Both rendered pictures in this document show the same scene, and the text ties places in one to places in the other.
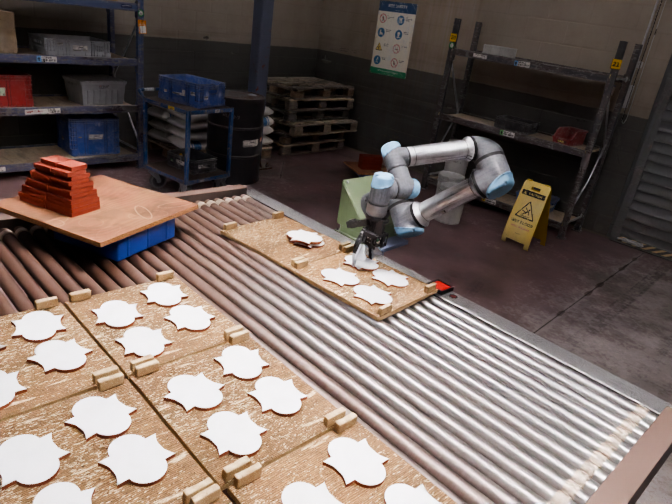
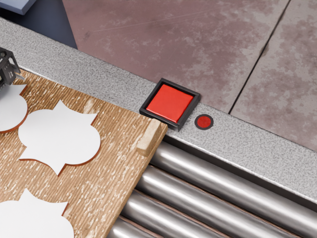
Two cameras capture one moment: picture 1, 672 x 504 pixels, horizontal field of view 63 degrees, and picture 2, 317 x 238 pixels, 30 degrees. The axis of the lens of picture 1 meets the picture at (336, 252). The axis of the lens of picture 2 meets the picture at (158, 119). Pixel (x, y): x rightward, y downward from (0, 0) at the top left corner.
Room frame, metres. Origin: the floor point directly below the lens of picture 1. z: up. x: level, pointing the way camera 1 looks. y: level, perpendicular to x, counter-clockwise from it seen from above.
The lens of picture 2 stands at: (1.29, -0.34, 1.74)
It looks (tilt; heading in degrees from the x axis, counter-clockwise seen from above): 56 degrees down; 356
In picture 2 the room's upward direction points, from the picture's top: 10 degrees counter-clockwise
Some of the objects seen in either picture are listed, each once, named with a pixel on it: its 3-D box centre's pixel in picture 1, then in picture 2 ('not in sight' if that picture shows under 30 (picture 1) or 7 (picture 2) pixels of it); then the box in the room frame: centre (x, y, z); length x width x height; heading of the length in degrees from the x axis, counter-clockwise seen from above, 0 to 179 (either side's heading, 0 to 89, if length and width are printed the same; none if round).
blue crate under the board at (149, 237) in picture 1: (116, 225); not in sight; (1.87, 0.82, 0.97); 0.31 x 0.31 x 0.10; 69
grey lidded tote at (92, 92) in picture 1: (95, 89); not in sight; (5.54, 2.61, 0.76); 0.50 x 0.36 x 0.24; 146
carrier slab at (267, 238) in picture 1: (286, 240); not in sight; (2.06, 0.21, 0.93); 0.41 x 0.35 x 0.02; 52
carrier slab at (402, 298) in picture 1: (364, 280); (6, 167); (1.80, -0.12, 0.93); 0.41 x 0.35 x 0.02; 51
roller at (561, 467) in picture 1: (311, 304); not in sight; (1.62, 0.05, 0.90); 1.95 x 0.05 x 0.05; 47
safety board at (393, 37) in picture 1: (392, 39); not in sight; (7.71, -0.32, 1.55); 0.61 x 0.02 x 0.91; 50
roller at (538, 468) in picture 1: (300, 308); not in sight; (1.59, 0.09, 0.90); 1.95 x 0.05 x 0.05; 47
